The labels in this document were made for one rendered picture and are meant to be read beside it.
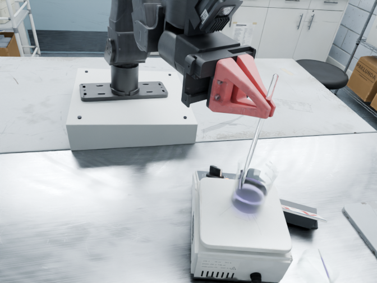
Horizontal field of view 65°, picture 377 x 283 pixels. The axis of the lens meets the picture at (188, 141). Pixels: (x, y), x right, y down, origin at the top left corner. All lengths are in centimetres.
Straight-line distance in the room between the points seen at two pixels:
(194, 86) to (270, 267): 26
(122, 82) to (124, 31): 12
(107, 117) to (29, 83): 35
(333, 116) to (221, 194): 55
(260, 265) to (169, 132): 33
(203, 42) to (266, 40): 278
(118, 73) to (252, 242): 45
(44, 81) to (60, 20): 250
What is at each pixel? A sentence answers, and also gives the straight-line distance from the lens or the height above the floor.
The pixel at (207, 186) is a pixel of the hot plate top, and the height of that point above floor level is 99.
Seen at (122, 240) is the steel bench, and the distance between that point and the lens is 50.
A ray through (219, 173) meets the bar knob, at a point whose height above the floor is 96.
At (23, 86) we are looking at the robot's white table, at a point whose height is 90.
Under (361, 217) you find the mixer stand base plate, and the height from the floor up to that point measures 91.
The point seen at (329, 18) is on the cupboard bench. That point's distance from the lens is 342.
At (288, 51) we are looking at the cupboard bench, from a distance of 332.
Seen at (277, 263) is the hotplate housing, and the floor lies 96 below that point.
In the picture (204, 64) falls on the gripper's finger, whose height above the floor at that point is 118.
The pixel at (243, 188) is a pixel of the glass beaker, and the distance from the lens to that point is 39.
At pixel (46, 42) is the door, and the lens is 351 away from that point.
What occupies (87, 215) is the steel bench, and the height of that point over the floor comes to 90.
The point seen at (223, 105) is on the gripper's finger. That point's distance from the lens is 36.
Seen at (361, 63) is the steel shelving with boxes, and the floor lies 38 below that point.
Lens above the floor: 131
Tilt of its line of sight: 38 degrees down
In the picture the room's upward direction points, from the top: 7 degrees clockwise
